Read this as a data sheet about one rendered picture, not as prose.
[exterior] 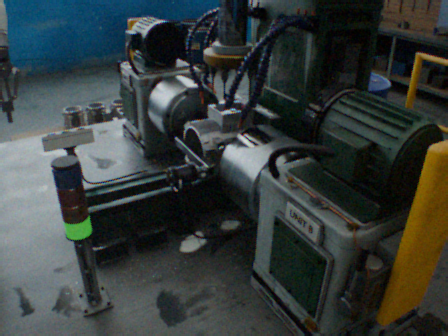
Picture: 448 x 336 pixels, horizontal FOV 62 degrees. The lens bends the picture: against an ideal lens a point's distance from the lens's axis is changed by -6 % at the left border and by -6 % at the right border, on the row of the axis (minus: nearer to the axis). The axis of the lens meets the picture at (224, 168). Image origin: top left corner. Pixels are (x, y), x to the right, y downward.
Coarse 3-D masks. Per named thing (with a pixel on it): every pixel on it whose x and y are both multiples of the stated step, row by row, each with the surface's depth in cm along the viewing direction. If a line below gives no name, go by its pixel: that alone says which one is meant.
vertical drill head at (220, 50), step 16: (224, 0) 112; (240, 0) 111; (224, 16) 114; (240, 16) 114; (224, 32) 116; (240, 32) 116; (208, 48) 125; (224, 48) 117; (240, 48) 117; (208, 64) 121; (224, 64) 116; (240, 64) 116; (256, 64) 121; (224, 80) 121; (224, 96) 124
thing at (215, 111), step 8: (216, 104) 134; (232, 104) 137; (240, 104) 137; (208, 112) 134; (216, 112) 128; (224, 112) 127; (232, 112) 127; (240, 112) 128; (216, 120) 130; (224, 120) 126; (232, 120) 128; (248, 120) 131; (224, 128) 128; (232, 128) 129; (240, 128) 131
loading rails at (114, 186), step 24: (96, 192) 125; (120, 192) 128; (144, 192) 132; (168, 192) 125; (216, 192) 135; (96, 216) 115; (120, 216) 120; (144, 216) 124; (168, 216) 129; (192, 216) 131
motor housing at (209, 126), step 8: (200, 120) 131; (208, 120) 130; (192, 128) 129; (200, 128) 126; (208, 128) 126; (216, 128) 128; (184, 136) 136; (192, 136) 138; (200, 136) 125; (216, 136) 127; (224, 136) 128; (232, 136) 129; (192, 144) 139; (200, 144) 141; (208, 144) 125; (200, 152) 140; (208, 152) 124; (208, 160) 125; (216, 160) 127; (200, 176) 133
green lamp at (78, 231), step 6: (84, 222) 85; (90, 222) 88; (66, 228) 85; (72, 228) 84; (78, 228) 85; (84, 228) 86; (90, 228) 88; (66, 234) 87; (72, 234) 85; (78, 234) 85; (84, 234) 86
